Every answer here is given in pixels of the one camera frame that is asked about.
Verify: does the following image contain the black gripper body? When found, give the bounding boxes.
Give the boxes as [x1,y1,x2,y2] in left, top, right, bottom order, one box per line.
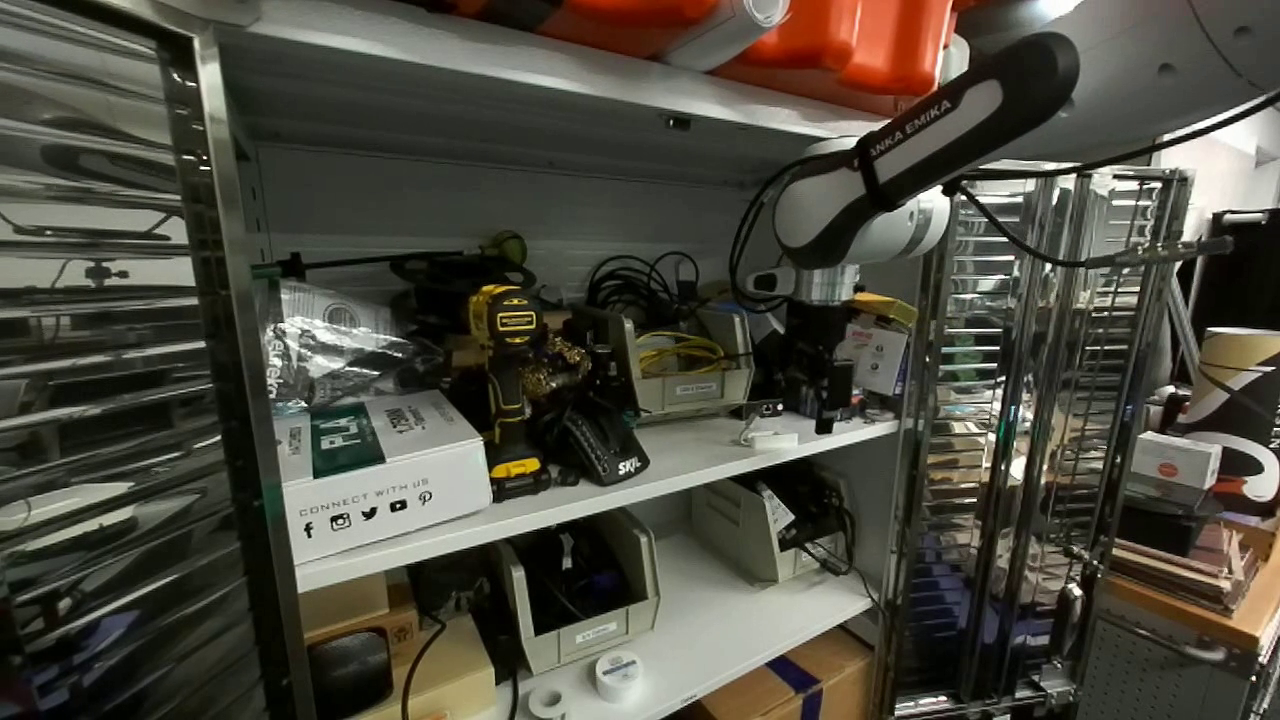
[784,296,864,399]

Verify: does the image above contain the small white labelled box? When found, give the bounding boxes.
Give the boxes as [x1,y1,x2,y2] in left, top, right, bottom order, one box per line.
[836,316,914,399]

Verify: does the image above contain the grey storage bin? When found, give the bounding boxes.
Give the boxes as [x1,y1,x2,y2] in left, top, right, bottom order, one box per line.
[602,303,760,426]

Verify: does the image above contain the cardboard box with blue tape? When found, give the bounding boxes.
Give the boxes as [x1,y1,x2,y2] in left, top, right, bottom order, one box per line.
[692,625,887,720]

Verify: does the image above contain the white box with red logo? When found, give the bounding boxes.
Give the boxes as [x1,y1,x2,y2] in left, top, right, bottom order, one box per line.
[1126,427,1227,498]

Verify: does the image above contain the white box with green label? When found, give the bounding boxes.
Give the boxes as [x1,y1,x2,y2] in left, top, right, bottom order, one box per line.
[270,389,496,568]

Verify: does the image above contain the plain cardboard box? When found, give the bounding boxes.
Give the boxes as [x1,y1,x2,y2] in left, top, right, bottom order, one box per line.
[295,568,424,649]
[382,611,500,720]

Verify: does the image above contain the white metal shelving unit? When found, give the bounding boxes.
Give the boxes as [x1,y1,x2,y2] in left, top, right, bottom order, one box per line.
[155,0,966,720]

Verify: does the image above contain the white open-front bin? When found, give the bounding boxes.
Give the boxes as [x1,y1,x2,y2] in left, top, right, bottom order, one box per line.
[683,466,859,588]

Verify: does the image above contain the black battery charger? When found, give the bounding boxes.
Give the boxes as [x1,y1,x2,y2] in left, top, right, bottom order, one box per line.
[542,404,656,488]

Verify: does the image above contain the blue stacked bins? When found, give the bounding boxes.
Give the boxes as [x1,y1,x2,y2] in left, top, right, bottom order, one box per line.
[898,551,1025,655]

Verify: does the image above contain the orange plastic case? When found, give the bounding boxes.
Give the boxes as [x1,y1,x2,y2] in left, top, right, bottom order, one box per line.
[742,0,966,103]

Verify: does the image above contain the grey open-front bin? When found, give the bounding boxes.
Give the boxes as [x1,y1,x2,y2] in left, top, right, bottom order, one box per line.
[487,503,665,681]

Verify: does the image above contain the beige tape roll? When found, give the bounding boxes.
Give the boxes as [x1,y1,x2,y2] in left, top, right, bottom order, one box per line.
[1197,325,1280,393]

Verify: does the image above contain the wooden table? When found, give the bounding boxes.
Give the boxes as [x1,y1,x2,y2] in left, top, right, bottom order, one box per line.
[1101,528,1280,665]

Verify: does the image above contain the white headband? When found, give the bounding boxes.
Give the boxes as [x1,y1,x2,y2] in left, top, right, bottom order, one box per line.
[1197,427,1280,511]

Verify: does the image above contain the black monitor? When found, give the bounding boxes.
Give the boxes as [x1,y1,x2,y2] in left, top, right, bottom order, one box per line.
[1189,210,1280,331]

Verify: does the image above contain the black bar clamp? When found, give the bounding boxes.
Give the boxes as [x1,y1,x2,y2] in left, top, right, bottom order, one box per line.
[251,228,539,292]

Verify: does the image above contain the silver plastic bag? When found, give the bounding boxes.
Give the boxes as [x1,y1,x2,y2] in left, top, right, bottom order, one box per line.
[259,276,418,410]

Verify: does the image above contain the black rounded case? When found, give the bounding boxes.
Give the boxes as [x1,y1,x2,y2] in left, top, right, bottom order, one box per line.
[304,628,395,720]

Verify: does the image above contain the metal tray rack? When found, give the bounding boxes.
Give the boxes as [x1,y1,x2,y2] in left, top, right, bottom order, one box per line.
[0,0,275,720]

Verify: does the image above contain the black cable bundle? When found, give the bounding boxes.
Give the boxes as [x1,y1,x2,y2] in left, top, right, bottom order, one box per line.
[770,466,859,579]

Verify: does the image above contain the yellow cable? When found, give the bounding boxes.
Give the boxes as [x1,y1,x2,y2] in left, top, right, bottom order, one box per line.
[636,330,748,383]

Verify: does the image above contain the black coiled cables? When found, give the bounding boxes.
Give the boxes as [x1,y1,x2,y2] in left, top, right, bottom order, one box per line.
[585,248,706,330]

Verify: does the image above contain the chrome wire rack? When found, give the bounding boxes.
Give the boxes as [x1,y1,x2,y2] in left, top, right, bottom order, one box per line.
[914,165,1197,714]

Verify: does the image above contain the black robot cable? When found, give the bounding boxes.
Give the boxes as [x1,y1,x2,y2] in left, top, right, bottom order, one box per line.
[948,85,1280,274]

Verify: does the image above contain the yellow and black cordless drill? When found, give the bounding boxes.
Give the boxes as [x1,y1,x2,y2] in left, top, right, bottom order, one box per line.
[442,280,591,499]

